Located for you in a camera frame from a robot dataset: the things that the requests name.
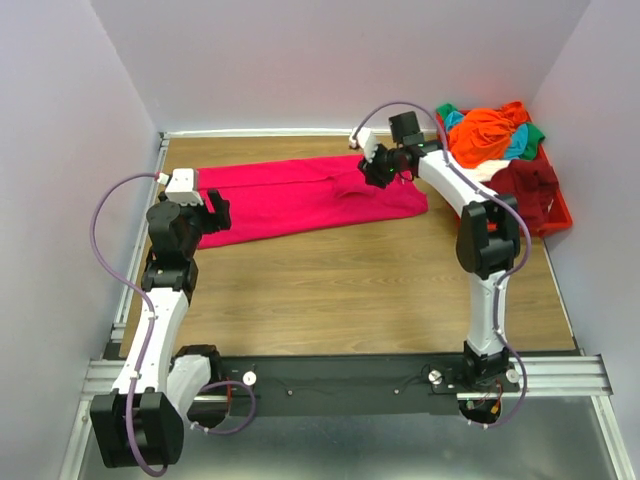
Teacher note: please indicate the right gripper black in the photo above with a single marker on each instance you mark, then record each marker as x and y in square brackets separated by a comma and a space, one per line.
[371, 175]

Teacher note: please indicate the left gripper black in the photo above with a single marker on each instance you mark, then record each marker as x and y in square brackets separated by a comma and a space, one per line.
[215, 221]

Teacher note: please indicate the magenta pink t-shirt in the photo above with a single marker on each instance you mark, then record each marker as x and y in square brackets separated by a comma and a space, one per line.
[274, 199]

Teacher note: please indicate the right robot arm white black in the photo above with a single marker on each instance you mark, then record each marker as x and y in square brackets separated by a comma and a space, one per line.
[488, 238]

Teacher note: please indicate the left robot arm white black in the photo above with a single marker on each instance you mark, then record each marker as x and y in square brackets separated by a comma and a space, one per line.
[140, 422]

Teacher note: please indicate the white t-shirt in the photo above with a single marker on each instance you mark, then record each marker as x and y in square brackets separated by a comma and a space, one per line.
[484, 172]

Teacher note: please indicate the orange t-shirt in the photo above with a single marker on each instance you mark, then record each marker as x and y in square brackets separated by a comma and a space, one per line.
[485, 135]

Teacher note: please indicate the teal blue t-shirt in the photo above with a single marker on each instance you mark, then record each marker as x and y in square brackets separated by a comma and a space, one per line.
[518, 144]

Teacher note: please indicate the dark maroon t-shirt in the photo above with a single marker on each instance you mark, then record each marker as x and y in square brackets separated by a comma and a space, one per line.
[533, 184]

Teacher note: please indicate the green t-shirt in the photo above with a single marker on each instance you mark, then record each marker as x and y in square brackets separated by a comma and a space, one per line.
[535, 137]

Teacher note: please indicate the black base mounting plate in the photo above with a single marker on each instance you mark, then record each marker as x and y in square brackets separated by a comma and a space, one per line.
[345, 385]

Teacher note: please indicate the red plastic bin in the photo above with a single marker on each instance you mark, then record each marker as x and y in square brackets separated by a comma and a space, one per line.
[507, 133]

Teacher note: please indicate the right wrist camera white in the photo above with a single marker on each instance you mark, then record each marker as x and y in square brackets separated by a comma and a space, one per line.
[365, 140]

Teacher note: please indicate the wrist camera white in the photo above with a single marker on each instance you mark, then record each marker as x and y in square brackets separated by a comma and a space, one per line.
[365, 140]
[181, 186]

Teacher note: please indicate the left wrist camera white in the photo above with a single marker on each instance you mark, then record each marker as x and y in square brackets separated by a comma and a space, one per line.
[181, 186]

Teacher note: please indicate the left aluminium side rail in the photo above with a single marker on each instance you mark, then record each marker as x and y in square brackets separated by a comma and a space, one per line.
[127, 294]

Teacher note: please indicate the aluminium extrusion frame rail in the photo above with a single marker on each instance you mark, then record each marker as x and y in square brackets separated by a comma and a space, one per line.
[548, 376]

